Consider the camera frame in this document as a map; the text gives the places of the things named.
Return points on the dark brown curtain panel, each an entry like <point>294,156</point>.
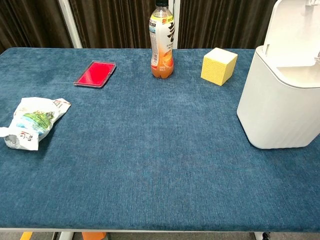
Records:
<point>27,22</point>
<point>115,22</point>
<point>220,22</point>

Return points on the red clear plastic case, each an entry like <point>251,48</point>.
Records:
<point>96,73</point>

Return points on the orange object under table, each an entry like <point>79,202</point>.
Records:
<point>94,236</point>

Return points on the crumpled white snack bag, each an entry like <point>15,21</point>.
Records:
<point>32,120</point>

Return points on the blue velvet tablecloth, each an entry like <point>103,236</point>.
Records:
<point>150,150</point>

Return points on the white table leg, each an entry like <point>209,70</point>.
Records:
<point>258,236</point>
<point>66,235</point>

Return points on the white square container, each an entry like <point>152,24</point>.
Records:
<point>270,100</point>

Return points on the yellow sponge cube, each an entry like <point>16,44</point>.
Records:
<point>216,71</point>

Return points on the black caster wheel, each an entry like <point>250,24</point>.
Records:
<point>265,237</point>

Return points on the orange drink plastic bottle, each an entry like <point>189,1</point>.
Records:
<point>162,62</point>

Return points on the white partition frame post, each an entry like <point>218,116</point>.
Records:
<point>71,25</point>
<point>175,25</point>

